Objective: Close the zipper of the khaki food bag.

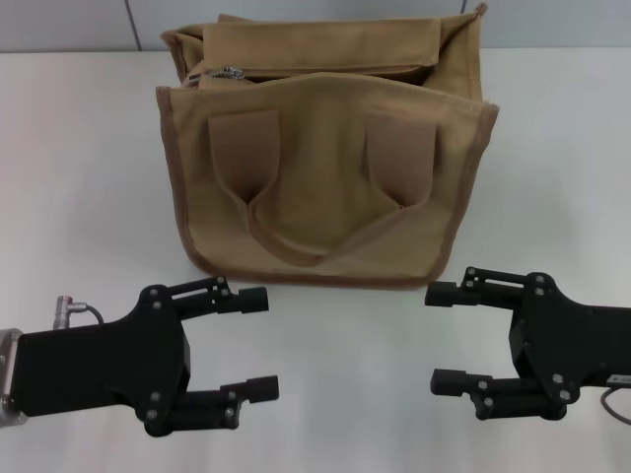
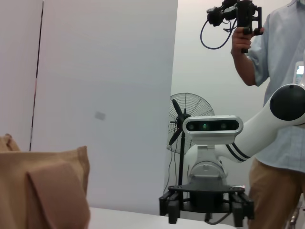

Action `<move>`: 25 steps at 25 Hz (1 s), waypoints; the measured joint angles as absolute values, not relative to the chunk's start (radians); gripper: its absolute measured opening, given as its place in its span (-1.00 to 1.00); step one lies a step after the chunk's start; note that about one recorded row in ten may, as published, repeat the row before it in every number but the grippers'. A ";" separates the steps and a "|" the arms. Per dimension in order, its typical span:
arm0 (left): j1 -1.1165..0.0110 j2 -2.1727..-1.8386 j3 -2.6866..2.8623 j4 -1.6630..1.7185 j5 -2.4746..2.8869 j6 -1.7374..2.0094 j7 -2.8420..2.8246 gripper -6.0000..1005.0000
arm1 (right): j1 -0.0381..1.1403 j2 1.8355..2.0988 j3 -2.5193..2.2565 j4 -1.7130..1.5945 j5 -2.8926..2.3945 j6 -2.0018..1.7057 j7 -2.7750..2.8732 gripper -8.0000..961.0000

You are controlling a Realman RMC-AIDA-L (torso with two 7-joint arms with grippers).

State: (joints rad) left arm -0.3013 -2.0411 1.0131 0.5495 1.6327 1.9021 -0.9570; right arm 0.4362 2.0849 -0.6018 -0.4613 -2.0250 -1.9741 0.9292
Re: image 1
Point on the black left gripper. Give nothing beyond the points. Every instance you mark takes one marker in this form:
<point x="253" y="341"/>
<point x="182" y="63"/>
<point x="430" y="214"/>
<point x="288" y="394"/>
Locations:
<point x="103" y="362"/>

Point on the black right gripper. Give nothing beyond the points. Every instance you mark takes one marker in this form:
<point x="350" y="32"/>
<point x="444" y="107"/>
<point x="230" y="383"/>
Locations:
<point x="567" y="340"/>

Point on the khaki canvas food bag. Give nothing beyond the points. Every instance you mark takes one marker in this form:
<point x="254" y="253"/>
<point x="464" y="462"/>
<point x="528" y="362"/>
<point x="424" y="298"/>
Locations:
<point x="315" y="187"/>

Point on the silver metal zipper pull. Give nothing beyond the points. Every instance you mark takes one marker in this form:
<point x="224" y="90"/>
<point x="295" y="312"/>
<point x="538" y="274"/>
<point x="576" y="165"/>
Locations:
<point x="228" y="73"/>

